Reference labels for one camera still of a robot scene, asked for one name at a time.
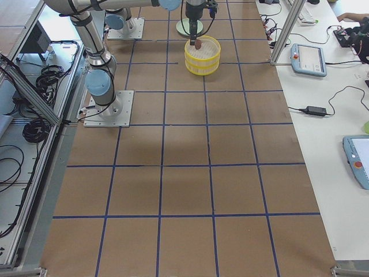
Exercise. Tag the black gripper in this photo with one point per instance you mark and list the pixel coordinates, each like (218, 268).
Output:
(192, 11)

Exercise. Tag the brown bun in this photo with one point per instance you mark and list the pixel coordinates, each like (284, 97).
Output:
(197, 44)

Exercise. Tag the yellow steamer basket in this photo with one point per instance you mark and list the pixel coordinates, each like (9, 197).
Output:
(200, 67)
(206, 55)

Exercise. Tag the person hand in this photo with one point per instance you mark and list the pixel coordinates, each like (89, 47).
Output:
(344, 17)

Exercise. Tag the light green plate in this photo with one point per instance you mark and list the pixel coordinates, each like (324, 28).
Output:
(183, 28)

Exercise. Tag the white keyboard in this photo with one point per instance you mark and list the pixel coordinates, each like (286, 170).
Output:
(305, 18)

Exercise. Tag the blue teach pendant far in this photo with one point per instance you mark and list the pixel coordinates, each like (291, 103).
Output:
(308, 60)

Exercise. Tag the blue teach pendant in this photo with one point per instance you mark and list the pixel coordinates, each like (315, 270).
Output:
(356, 150)
(308, 60)

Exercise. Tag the black power adapter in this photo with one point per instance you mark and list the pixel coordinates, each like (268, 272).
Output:
(313, 110)

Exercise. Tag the black circuit board box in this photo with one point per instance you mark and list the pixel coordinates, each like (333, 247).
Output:
(344, 37)

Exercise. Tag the blue teach pendant near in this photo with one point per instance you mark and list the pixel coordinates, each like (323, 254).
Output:
(356, 150)

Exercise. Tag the aluminium frame post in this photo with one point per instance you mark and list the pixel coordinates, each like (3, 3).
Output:
(286, 30)

